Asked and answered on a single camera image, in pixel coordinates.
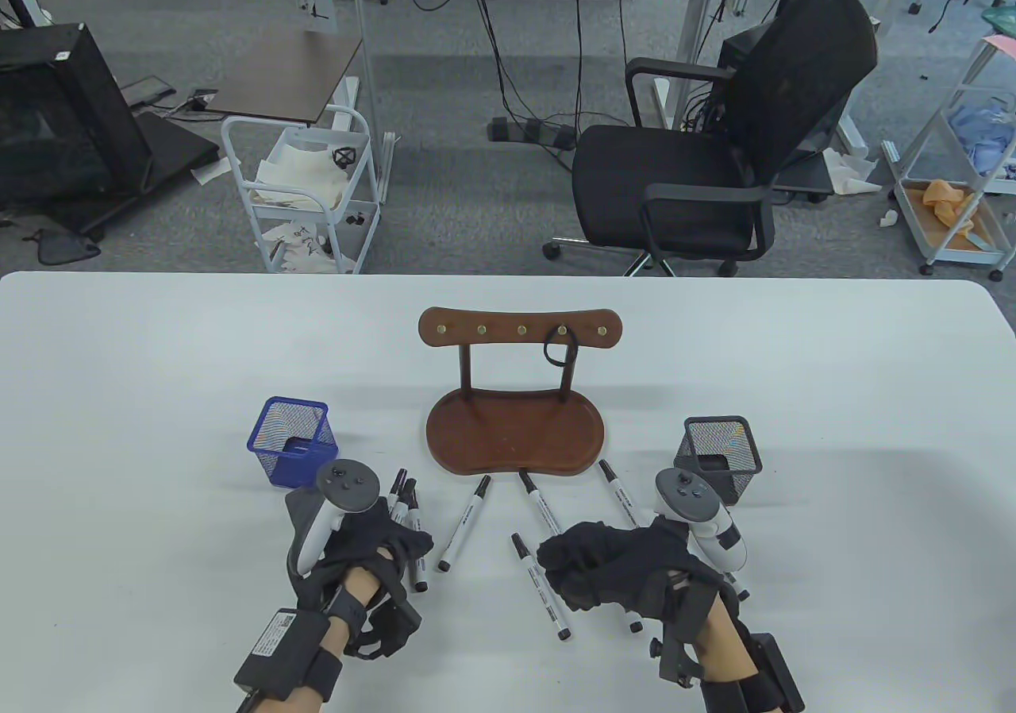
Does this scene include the person's left hand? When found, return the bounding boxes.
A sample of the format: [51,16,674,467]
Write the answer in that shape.
[295,503,433,599]

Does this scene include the person's right hand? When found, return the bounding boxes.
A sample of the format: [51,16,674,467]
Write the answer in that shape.
[538,518,733,620]

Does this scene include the group of white markers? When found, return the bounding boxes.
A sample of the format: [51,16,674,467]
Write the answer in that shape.
[511,459,751,641]

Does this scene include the person's right forearm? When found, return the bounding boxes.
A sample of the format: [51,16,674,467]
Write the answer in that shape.
[691,598,761,690]

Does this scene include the grey white handheld controller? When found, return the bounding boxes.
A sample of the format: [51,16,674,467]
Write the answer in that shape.
[653,467,749,576]
[286,459,383,580]

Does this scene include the black labelled battery box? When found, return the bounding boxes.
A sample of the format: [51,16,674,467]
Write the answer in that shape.
[233,607,332,700]

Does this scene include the blue mesh pen holder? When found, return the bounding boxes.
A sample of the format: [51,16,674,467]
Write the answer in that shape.
[247,397,340,493]

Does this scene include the brown wooden hook rack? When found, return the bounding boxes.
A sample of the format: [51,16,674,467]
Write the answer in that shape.
[418,306,624,478]

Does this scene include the black mesh pen holder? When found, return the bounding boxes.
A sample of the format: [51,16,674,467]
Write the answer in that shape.
[673,416,764,506]

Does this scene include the white round-railed utility cart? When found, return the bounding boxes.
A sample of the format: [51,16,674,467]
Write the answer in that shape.
[221,106,395,275]

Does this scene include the white cloth bag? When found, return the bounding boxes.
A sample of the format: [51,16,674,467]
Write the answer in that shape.
[256,144,352,211]

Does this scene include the black mesh office chair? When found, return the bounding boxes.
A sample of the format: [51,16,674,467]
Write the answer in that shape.
[544,0,880,278]

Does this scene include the black power strip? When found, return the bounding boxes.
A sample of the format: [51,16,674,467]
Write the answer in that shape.
[487,116,577,152]

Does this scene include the crumpled white paper sheet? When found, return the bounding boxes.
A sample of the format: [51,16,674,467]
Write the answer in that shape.
[822,148,884,196]

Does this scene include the white cart with wooden shelves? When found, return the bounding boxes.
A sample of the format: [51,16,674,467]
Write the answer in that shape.
[881,34,1016,281]

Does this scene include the brown top side table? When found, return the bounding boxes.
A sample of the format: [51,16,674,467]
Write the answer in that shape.
[205,29,364,125]

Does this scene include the orange cloth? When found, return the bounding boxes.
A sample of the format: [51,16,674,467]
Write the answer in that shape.
[921,179,987,239]

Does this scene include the black computer tower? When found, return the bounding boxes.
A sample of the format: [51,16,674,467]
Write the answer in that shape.
[718,26,767,138]

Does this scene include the black equipment case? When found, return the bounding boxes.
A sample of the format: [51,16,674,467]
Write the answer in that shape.
[0,22,221,243]

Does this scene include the blue cloth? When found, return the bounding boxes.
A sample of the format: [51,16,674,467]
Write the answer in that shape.
[949,102,1016,179]

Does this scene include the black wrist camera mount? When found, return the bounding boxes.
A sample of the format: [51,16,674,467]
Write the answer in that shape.
[648,578,723,690]
[348,584,424,661]

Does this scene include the black hanging cable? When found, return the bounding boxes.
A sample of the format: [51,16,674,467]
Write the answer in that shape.
[568,0,628,130]
[464,0,529,130]

